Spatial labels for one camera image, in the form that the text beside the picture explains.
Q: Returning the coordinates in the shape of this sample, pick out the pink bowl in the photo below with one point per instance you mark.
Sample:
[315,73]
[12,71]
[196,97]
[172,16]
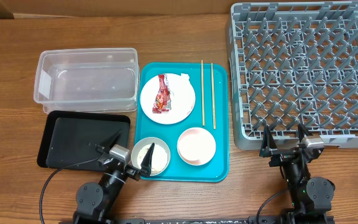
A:
[196,146]

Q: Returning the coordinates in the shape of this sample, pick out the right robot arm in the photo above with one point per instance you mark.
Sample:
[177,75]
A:
[310,196]

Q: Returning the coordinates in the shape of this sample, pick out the rice grains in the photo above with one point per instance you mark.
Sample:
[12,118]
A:
[159,159]

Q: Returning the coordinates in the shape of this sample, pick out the left wooden chopstick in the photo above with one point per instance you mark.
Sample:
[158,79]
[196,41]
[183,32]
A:
[202,93]

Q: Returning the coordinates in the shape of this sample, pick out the grey plastic dishwasher rack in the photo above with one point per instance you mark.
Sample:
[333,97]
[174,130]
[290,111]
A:
[294,63]

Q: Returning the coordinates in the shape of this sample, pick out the white round plate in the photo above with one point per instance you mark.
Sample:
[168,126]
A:
[182,101]

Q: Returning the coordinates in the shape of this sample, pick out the wooden chopstick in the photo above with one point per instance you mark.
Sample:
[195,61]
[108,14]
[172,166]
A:
[202,93]
[213,96]

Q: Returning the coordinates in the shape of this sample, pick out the right wooden chopstick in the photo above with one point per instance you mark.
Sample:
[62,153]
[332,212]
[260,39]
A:
[213,96]

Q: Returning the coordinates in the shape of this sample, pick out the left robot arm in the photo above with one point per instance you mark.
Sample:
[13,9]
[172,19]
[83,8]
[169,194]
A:
[95,200]

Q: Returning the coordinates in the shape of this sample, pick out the clear plastic waste bin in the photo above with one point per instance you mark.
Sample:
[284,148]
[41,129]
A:
[99,80]

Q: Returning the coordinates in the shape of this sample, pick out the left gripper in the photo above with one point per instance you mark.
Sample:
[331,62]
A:
[135,173]

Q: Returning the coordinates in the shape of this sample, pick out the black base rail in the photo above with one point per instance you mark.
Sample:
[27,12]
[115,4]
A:
[249,220]

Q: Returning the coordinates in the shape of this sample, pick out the teal serving tray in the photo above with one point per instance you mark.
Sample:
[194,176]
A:
[178,170]

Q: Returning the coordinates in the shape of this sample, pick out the black plastic tray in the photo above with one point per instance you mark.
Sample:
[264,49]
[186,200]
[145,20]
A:
[70,138]

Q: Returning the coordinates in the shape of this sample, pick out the white tissue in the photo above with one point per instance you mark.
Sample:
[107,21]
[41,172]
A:
[175,81]

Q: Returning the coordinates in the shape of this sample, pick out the grey bowl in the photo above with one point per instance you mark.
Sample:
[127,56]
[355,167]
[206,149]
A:
[143,151]

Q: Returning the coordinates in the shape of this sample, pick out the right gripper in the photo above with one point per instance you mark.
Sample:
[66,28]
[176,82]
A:
[268,149]

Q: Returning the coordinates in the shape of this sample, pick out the red snack wrapper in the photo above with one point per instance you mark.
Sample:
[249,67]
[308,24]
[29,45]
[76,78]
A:
[162,103]

